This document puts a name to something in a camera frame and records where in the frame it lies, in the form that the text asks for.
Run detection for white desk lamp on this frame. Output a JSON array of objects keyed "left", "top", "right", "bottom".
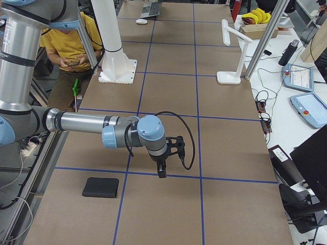
[{"left": 217, "top": 19, "right": 253, "bottom": 85}]

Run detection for teach pendant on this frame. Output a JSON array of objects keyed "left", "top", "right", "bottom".
[
  {"left": 282, "top": 63, "right": 314, "bottom": 92},
  {"left": 290, "top": 92, "right": 326, "bottom": 129}
]

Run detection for yellow bananas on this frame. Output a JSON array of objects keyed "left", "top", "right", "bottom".
[{"left": 241, "top": 8, "right": 271, "bottom": 25}]

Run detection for white power strip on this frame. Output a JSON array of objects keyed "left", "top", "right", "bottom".
[{"left": 21, "top": 141, "right": 38, "bottom": 157}]

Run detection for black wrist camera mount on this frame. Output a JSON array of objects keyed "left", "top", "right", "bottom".
[{"left": 166, "top": 136, "right": 185, "bottom": 163}]

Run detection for upper teach pendant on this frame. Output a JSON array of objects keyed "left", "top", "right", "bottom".
[{"left": 282, "top": 63, "right": 314, "bottom": 92}]

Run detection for cardboard box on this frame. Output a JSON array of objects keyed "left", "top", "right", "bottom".
[{"left": 239, "top": 23, "right": 268, "bottom": 39}]

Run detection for white computer mouse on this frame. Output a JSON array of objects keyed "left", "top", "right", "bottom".
[{"left": 135, "top": 19, "right": 148, "bottom": 25}]

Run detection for black monitor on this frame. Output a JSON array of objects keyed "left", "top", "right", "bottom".
[{"left": 290, "top": 126, "right": 326, "bottom": 201}]

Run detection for grey laptop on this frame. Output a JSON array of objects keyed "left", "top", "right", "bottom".
[{"left": 140, "top": 1, "right": 162, "bottom": 18}]

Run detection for person in yellow shirt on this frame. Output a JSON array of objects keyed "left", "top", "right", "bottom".
[{"left": 40, "top": 11, "right": 103, "bottom": 113}]

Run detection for white pedestal column base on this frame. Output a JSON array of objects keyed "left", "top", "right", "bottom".
[{"left": 91, "top": 0, "right": 137, "bottom": 84}]

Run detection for black water bottle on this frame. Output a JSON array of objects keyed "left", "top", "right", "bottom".
[{"left": 278, "top": 39, "right": 299, "bottom": 66}]

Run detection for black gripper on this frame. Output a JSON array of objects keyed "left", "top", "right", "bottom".
[{"left": 150, "top": 149, "right": 171, "bottom": 178}]

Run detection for smartphone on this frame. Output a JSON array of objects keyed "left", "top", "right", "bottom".
[{"left": 68, "top": 60, "right": 80, "bottom": 67}]

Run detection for orange black electronics board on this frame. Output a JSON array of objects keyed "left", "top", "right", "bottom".
[{"left": 255, "top": 101, "right": 272, "bottom": 134}]

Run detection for aluminium frame post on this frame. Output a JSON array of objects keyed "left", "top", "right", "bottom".
[{"left": 244, "top": 0, "right": 289, "bottom": 80}]

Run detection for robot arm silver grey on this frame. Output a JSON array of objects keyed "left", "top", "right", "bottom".
[{"left": 1, "top": 1, "right": 171, "bottom": 178}]

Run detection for black box white label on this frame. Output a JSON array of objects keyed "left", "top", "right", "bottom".
[{"left": 268, "top": 145, "right": 305, "bottom": 186}]

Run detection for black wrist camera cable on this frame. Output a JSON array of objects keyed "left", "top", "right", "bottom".
[{"left": 155, "top": 111, "right": 196, "bottom": 170}]

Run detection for black mouse pad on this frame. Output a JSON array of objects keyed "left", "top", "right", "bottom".
[{"left": 82, "top": 177, "right": 119, "bottom": 198}]

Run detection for green handled tool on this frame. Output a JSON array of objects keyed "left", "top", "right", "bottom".
[{"left": 72, "top": 78, "right": 80, "bottom": 113}]

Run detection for lower teach pendant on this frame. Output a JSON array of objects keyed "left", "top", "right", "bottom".
[{"left": 290, "top": 92, "right": 326, "bottom": 129}]

